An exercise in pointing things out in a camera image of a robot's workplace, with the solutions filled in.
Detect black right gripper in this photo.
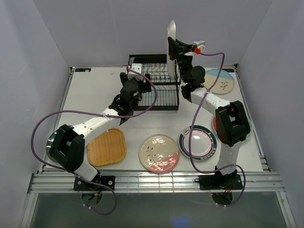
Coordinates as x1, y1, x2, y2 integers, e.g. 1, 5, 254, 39
169, 36, 193, 84

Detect white rectangular plate black rim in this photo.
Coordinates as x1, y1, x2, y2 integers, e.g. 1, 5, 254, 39
167, 20, 176, 79

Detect woven bamboo square tray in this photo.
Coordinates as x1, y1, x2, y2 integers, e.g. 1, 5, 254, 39
87, 128, 127, 167

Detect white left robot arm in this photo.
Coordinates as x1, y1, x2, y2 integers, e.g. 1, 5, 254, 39
46, 70, 152, 190

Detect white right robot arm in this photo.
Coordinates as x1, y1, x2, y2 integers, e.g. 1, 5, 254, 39
167, 37, 250, 190

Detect cream plate blue top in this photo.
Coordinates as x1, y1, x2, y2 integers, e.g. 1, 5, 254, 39
203, 69, 235, 95

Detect cream pink floral plate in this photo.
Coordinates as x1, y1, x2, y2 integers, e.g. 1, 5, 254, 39
138, 134, 180, 173

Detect red plate blue flower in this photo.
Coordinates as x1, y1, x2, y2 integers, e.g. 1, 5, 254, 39
212, 116, 217, 132

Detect white plate green red rim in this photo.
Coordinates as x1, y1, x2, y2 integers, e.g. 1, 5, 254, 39
178, 125, 217, 161

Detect dark teal round plate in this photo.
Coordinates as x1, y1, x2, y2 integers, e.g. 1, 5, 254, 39
46, 131, 57, 163

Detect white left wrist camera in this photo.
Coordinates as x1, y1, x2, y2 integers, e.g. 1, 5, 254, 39
127, 63, 143, 81

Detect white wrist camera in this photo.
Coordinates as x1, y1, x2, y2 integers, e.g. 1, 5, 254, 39
127, 63, 143, 81
184, 40, 206, 56

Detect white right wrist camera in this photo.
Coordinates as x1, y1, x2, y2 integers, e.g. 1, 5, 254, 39
184, 40, 206, 56

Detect black wire dish rack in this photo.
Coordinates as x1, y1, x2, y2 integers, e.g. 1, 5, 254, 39
128, 54, 181, 112

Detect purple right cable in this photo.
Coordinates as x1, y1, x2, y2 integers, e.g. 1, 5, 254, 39
189, 52, 247, 208

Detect purple cable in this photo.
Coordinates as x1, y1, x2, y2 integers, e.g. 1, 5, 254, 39
30, 71, 158, 215
189, 52, 247, 208

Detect aluminium front frame rail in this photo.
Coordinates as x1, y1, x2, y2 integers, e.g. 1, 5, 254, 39
28, 172, 285, 193

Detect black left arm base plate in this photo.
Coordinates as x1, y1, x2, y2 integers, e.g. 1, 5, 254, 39
73, 175, 116, 191

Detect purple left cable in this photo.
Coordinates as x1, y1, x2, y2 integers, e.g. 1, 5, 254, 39
30, 71, 158, 215

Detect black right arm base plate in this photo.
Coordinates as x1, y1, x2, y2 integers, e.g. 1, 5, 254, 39
194, 174, 243, 190

